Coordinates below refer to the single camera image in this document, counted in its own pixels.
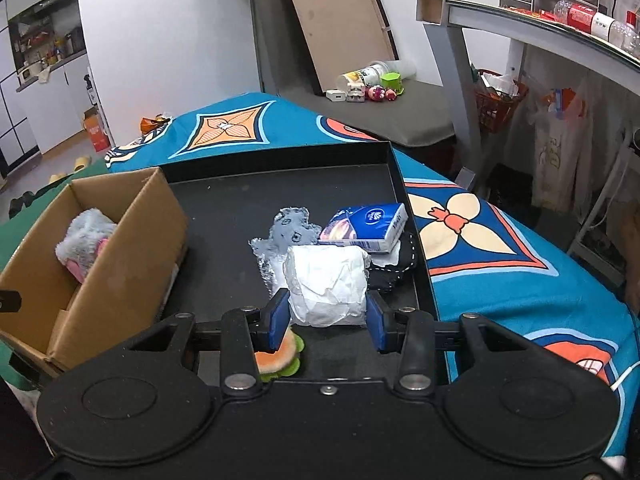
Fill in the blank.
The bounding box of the silver foil pouch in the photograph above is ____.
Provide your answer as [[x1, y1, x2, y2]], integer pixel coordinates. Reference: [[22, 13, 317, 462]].
[[248, 205, 324, 294]]

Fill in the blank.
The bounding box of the white kitchen cabinet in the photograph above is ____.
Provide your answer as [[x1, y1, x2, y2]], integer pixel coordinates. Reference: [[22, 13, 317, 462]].
[[15, 52, 101, 157]]

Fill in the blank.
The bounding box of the blue printed blanket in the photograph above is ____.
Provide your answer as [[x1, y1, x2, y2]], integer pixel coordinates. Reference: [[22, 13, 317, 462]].
[[105, 91, 640, 462]]

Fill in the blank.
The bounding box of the white cable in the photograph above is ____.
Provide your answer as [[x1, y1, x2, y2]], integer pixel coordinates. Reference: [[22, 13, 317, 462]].
[[611, 357, 640, 391]]

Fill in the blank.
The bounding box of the green toy cup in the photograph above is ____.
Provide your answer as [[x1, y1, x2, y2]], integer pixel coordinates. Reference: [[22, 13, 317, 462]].
[[380, 72, 405, 97]]

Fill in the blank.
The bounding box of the clear plastic bottle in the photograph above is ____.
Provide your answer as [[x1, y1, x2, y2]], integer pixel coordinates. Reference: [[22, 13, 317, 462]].
[[607, 10, 640, 59]]

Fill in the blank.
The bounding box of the brown cardboard box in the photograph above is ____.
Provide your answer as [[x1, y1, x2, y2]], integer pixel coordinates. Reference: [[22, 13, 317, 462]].
[[0, 166, 190, 379]]

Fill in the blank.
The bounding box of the red-label plastic bottle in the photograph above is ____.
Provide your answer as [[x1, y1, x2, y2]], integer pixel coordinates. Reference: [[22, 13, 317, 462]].
[[552, 0, 617, 39]]

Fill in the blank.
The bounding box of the white tissue roll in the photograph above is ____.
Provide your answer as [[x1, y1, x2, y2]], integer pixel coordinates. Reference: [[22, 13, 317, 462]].
[[283, 244, 372, 329]]

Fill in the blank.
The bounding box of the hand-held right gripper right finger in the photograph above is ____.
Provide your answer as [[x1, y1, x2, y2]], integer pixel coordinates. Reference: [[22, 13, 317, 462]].
[[366, 292, 541, 394]]

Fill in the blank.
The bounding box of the grey glass-top desk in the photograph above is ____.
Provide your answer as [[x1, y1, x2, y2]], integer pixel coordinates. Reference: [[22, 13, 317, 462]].
[[416, 0, 640, 186]]

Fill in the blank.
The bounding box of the grey plush toy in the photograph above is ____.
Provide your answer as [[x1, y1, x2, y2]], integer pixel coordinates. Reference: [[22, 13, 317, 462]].
[[55, 208, 120, 284]]

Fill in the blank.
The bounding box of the red plastic basket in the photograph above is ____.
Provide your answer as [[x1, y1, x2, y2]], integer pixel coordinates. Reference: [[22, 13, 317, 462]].
[[472, 69, 529, 134]]

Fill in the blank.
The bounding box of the brown black-framed board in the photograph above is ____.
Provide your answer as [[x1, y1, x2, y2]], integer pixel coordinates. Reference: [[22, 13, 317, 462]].
[[274, 0, 401, 97]]

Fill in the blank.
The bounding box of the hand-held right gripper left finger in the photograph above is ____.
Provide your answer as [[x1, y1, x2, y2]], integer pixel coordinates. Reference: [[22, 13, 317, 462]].
[[117, 289, 292, 395]]

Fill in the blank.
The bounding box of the blue tissue pack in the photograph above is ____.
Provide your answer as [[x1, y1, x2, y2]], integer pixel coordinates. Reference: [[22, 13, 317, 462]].
[[318, 202, 409, 254]]

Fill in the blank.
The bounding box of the white plastic bag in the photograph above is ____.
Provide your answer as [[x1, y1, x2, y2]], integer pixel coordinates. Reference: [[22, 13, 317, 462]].
[[525, 55, 597, 212]]

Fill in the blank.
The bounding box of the plush burger toy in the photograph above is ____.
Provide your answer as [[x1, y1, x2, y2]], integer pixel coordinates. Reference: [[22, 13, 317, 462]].
[[254, 329, 307, 379]]

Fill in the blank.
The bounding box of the orange cardboard box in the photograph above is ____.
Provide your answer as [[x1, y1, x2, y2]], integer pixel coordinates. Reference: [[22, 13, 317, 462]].
[[82, 110, 112, 154]]

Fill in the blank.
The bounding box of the black tray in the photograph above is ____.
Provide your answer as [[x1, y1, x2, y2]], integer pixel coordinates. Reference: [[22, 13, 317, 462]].
[[159, 141, 451, 387]]

